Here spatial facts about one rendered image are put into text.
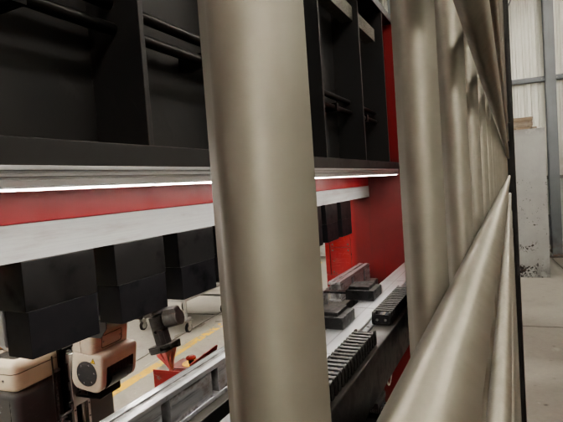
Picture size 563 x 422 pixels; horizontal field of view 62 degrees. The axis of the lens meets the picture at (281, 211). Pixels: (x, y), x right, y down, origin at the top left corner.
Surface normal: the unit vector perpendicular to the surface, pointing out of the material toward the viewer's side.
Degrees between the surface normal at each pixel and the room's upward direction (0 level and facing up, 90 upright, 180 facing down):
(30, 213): 90
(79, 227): 90
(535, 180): 90
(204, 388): 90
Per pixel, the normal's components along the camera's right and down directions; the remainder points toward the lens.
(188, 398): 0.90, -0.04
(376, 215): -0.44, 0.07
